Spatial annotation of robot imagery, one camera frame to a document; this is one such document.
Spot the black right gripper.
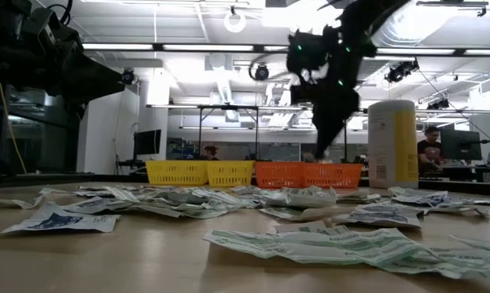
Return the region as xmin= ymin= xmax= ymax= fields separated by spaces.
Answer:
xmin=287 ymin=28 xmax=360 ymax=160

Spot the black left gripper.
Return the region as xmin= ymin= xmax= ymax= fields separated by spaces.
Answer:
xmin=8 ymin=7 xmax=126 ymax=105

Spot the orange plastic basket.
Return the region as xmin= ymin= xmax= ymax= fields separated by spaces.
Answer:
xmin=254 ymin=160 xmax=305 ymax=190
xmin=301 ymin=162 xmax=364 ymax=190

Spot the white yellow wipes canister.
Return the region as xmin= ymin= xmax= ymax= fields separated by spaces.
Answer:
xmin=367 ymin=99 xmax=419 ymax=190

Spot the black computer monitor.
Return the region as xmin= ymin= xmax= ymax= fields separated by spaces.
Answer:
xmin=133 ymin=129 xmax=163 ymax=156
xmin=440 ymin=129 xmax=483 ymax=162

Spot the person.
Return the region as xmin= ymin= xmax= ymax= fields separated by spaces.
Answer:
xmin=202 ymin=145 xmax=221 ymax=162
xmin=416 ymin=125 xmax=448 ymax=176

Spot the yellow plastic basket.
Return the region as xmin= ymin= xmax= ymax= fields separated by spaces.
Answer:
xmin=145 ymin=160 xmax=209 ymax=187
xmin=206 ymin=160 xmax=256 ymax=188

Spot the white packet blue print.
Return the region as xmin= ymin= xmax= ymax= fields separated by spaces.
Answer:
xmin=0 ymin=202 xmax=122 ymax=235

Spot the black ceiling camera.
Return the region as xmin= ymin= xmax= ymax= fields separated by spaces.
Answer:
xmin=427 ymin=98 xmax=450 ymax=111
xmin=120 ymin=68 xmax=136 ymax=86
xmin=248 ymin=63 xmax=270 ymax=82
xmin=385 ymin=59 xmax=420 ymax=85

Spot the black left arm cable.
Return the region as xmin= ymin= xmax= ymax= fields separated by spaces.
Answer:
xmin=47 ymin=0 xmax=74 ymax=26

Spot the yellow hanging cable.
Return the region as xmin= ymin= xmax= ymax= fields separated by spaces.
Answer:
xmin=0 ymin=83 xmax=28 ymax=175

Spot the black background station frame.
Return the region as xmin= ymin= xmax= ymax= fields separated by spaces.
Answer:
xmin=195 ymin=103 xmax=350 ymax=164

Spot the silver ceiling duct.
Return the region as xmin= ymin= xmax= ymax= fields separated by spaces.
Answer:
xmin=370 ymin=3 xmax=445 ymax=48

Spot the white ring light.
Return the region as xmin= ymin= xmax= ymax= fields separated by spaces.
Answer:
xmin=223 ymin=6 xmax=247 ymax=34

